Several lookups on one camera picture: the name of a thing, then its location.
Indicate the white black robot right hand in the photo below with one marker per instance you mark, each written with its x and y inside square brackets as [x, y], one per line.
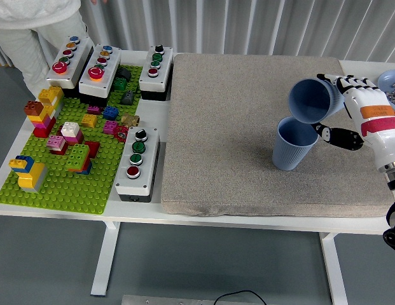
[364, 98]

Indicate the blue ribbed cup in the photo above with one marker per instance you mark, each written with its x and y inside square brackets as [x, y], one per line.
[289, 152]
[334, 101]

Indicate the blue plate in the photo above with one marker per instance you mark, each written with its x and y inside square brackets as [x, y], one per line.
[383, 81]

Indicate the white pleated curtain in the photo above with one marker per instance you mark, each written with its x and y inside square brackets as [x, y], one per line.
[280, 25]

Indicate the grey-brown padded mat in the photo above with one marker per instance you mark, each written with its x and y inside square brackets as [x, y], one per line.
[222, 133]

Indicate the white table leg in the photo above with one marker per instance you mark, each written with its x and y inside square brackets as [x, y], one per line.
[105, 260]
[335, 270]

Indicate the four-button control box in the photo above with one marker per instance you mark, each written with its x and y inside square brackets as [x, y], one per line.
[163, 70]
[150, 159]

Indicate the brass pipe fitting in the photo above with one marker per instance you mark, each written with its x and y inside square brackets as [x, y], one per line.
[130, 119]

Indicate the grey sloped brick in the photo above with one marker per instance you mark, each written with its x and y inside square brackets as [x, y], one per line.
[127, 98]

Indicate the dark grey arch brick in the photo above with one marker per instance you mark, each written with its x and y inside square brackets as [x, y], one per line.
[124, 73]

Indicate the dark green brick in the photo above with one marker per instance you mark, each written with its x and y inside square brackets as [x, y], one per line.
[119, 84]

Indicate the red valve handwheel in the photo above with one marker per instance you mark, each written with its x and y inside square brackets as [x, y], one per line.
[121, 133]

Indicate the five-button control box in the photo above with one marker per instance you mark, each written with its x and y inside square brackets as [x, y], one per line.
[113, 63]
[79, 54]

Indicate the magenta brick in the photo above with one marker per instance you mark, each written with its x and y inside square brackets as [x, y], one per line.
[93, 109]
[110, 127]

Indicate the green-topped brick stack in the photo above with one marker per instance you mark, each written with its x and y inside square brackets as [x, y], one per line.
[77, 155]

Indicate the green studded baseplate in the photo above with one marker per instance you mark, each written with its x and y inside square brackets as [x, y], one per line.
[73, 190]

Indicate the pink white red brick stack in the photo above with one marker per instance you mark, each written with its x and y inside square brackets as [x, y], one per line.
[55, 142]

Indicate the yellow white brick stack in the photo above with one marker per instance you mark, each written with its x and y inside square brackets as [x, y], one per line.
[51, 93]

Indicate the brown-topped brick tower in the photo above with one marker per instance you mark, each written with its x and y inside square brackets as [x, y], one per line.
[33, 108]

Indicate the yellow blue grey brick stack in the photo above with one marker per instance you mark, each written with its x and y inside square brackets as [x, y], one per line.
[28, 181]

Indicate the person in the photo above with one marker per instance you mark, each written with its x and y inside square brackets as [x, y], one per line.
[22, 47]

